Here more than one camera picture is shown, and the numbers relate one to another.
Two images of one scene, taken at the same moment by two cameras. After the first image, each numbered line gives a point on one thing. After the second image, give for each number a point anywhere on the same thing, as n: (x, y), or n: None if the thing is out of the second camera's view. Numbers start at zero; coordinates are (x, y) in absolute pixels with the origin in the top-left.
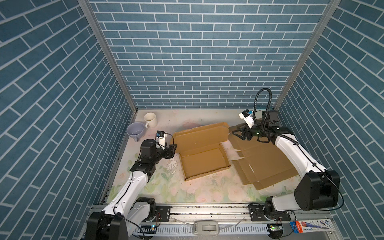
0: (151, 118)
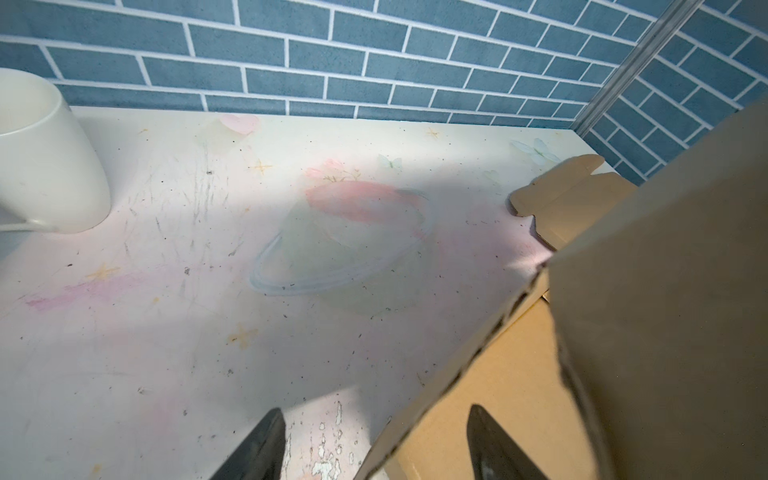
0: (49, 169)
